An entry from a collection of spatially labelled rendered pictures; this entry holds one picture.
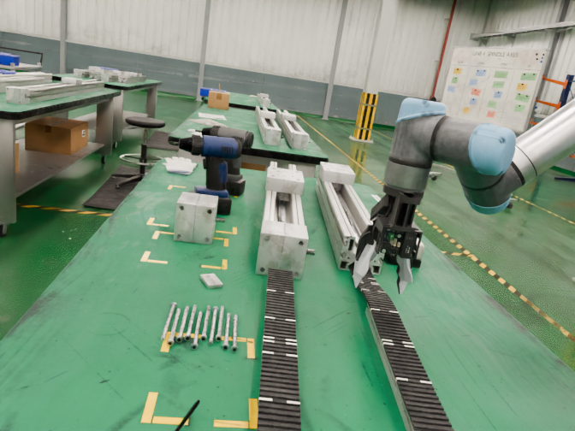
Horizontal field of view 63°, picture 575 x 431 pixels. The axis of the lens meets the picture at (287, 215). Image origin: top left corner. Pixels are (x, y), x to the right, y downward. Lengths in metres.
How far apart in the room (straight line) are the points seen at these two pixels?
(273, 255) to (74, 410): 0.51
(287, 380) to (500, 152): 0.45
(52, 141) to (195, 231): 3.63
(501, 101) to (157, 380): 6.29
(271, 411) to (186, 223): 0.63
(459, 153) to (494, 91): 6.03
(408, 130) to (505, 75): 5.95
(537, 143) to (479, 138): 0.16
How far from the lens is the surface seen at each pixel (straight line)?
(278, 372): 0.66
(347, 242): 1.09
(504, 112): 6.65
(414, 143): 0.81
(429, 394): 0.70
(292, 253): 0.99
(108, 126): 5.31
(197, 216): 1.12
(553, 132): 0.92
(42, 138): 4.70
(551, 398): 0.88
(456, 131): 0.79
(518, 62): 6.67
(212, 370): 0.70
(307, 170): 2.79
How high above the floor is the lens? 1.19
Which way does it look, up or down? 16 degrees down
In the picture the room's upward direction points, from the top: 9 degrees clockwise
